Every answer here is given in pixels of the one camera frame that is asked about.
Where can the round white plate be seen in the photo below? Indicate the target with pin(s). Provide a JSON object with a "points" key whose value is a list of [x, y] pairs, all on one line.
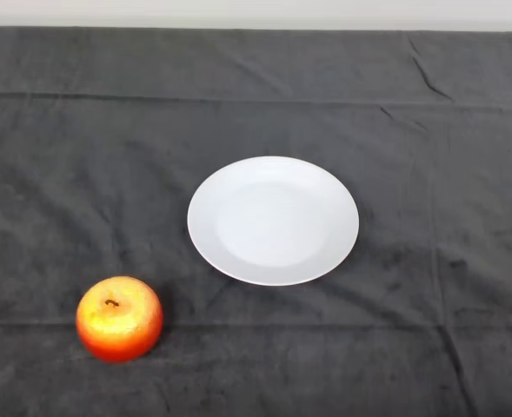
{"points": [[273, 226]]}

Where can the black cloth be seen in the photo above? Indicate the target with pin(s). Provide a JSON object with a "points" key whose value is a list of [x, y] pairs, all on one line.
{"points": [[64, 174]]}

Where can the red yellow apple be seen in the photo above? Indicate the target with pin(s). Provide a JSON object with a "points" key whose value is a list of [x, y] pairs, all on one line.
{"points": [[121, 330]]}

